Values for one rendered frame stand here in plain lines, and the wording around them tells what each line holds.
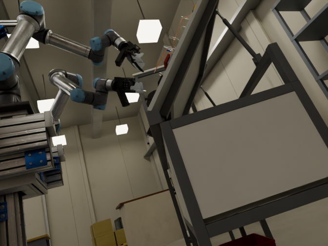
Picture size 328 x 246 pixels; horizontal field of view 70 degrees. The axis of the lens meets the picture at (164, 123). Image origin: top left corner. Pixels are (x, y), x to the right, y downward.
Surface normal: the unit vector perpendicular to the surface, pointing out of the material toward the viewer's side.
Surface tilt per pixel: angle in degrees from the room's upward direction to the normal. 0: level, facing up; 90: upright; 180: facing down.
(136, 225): 90
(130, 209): 90
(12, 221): 90
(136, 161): 90
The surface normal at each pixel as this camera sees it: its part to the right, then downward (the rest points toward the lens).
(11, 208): 0.26, -0.42
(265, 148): -0.05, -0.34
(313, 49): -0.92, 0.17
